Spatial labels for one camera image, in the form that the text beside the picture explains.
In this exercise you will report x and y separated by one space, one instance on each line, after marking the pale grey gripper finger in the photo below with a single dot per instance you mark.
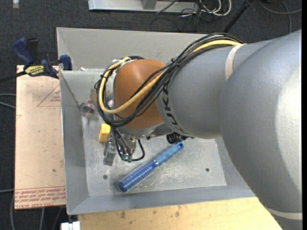
109 158
109 143

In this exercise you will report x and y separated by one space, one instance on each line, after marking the brown cardboard board, red print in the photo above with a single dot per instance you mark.
38 138

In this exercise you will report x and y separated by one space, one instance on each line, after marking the blue hairbrush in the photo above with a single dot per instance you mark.
149 166

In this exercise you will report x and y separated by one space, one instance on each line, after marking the grey metal bin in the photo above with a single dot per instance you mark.
182 174

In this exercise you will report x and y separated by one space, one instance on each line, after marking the black cylinder on white bracket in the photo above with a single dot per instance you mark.
174 138

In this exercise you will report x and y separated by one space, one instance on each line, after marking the yellow block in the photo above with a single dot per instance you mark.
104 132

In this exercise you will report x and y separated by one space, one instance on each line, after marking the clear glass thing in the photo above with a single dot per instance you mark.
87 109

